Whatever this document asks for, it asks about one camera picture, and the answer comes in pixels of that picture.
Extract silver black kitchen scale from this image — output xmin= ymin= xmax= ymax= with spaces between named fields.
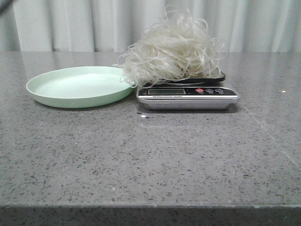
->
xmin=136 ymin=69 xmax=240 ymax=110

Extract white pleated curtain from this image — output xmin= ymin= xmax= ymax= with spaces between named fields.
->
xmin=0 ymin=0 xmax=301 ymax=52

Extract light green round plate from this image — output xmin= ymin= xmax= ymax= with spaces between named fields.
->
xmin=26 ymin=66 xmax=133 ymax=109

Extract white vermicelli noodle bundle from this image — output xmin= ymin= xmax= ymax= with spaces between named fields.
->
xmin=115 ymin=5 xmax=227 ymax=88

